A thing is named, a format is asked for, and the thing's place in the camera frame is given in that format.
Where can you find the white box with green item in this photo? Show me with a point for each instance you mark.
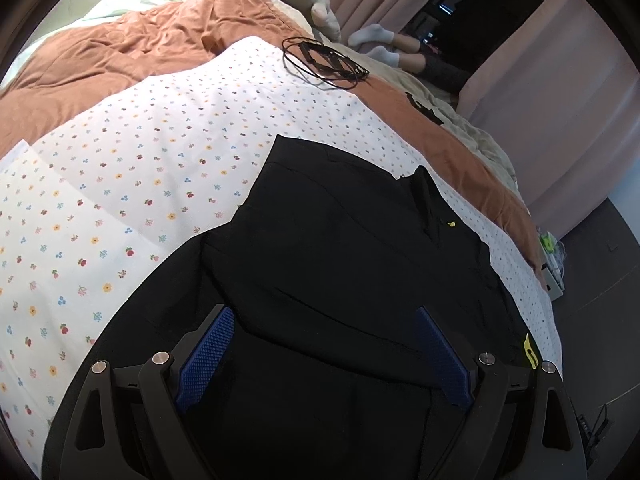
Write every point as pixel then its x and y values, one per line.
pixel 552 270

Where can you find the floral white bedsheet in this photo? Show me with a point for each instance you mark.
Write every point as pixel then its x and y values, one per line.
pixel 150 160

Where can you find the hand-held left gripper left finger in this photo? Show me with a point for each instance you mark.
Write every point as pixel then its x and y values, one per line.
pixel 210 350

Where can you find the beige blanket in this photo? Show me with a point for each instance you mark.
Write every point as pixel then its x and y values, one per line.
pixel 475 145

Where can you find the orange quilt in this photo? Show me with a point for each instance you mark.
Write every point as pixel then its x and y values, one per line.
pixel 125 40

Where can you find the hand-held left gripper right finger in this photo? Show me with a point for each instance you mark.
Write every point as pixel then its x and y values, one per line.
pixel 442 355

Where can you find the dark window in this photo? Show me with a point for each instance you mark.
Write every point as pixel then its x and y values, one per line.
pixel 480 15

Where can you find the black garment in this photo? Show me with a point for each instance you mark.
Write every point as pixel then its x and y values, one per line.
pixel 330 240

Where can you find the yellow clothing tag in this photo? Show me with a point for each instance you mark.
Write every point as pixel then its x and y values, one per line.
pixel 530 350

